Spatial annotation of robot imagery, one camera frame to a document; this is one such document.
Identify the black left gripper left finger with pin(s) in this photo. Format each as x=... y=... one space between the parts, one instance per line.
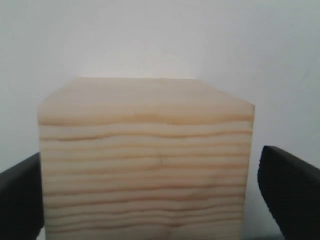
x=21 y=200

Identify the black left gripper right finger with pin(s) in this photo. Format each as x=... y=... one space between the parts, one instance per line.
x=290 y=188

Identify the light wooden block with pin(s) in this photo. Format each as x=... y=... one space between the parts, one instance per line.
x=144 y=159

